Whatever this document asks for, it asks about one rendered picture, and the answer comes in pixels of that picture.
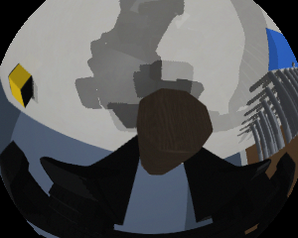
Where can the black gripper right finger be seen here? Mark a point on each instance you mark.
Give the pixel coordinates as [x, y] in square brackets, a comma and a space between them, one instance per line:
[213, 181]

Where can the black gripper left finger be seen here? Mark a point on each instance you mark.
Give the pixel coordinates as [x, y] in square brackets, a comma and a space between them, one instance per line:
[108, 182]

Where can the brown-handled hook tool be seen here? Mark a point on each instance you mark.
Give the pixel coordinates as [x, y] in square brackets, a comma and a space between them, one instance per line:
[172, 126]

